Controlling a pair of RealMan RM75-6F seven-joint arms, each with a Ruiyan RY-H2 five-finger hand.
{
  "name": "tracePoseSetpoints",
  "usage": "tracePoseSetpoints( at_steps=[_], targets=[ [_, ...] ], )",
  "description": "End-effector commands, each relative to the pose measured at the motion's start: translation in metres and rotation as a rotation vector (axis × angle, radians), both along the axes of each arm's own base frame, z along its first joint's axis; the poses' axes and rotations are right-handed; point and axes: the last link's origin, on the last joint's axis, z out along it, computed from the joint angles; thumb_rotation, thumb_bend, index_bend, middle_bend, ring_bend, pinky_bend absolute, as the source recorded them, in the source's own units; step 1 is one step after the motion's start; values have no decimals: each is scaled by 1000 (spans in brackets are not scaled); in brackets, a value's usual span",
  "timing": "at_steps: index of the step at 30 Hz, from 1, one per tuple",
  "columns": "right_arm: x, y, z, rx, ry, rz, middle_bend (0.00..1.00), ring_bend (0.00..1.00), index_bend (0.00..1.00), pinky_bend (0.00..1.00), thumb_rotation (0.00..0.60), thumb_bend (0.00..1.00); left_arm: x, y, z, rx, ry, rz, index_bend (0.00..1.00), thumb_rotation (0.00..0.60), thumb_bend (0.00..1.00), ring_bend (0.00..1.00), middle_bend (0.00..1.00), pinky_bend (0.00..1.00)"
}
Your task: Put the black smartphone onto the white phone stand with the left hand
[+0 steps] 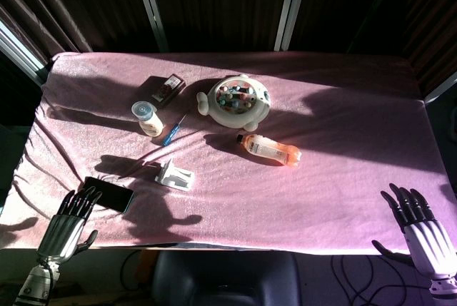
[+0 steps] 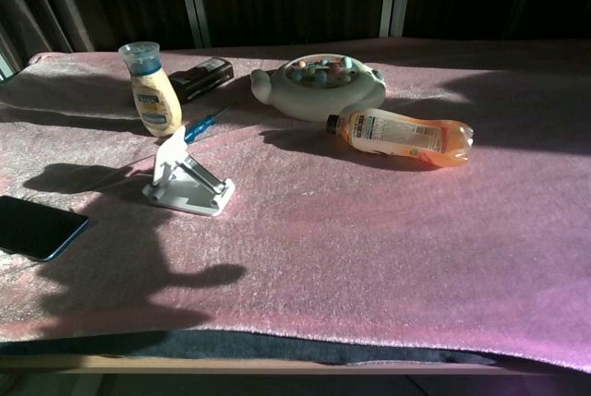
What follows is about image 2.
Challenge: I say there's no black smartphone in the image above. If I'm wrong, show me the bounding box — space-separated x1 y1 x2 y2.
0 195 90 262

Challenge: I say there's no white plastic bracket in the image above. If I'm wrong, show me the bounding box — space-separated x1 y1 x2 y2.
141 125 236 218

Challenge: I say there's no white round fishing toy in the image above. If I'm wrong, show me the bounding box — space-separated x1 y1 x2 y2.
250 54 388 123

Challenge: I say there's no pink fuzzy table cloth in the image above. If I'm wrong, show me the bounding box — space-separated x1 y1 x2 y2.
0 37 591 374

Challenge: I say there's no orange drink plastic bottle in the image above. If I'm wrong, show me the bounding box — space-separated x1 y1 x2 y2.
325 108 476 170

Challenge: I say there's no dark red box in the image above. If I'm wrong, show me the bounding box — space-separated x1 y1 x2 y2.
167 57 235 105

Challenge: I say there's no mayonnaise squeeze bottle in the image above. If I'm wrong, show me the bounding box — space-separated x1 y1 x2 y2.
117 42 183 138

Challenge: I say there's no dark grey under mat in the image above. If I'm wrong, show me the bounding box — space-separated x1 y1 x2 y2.
0 329 523 367

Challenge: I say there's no blue handled screwdriver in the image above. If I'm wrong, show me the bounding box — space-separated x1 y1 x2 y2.
183 106 232 142

